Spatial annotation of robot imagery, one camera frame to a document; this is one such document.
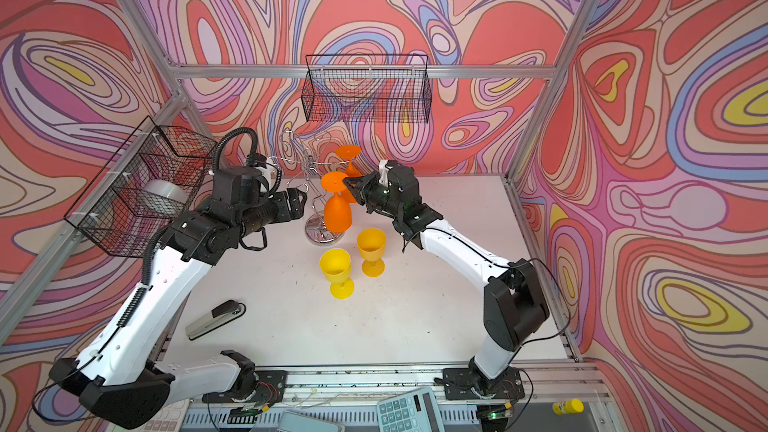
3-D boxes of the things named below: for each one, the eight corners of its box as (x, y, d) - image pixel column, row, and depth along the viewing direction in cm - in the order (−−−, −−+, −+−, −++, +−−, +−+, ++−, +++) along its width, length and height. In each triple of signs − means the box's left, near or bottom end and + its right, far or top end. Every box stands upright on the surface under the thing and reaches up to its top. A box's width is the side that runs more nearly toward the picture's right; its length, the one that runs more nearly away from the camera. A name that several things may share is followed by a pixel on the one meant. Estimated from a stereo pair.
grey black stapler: (198, 344, 82) (188, 338, 78) (194, 334, 84) (184, 328, 79) (248, 311, 88) (241, 303, 84) (243, 302, 90) (236, 294, 85)
